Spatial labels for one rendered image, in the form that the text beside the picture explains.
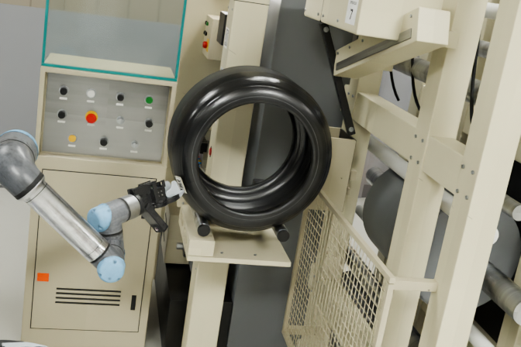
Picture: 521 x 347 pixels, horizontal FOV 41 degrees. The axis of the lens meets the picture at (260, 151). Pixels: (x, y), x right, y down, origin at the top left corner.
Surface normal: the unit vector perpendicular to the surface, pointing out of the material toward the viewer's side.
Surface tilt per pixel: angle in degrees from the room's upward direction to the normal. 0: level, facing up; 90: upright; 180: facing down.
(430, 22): 72
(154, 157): 90
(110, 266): 90
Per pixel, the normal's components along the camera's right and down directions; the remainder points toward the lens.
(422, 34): 0.22, -0.04
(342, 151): 0.19, 0.28
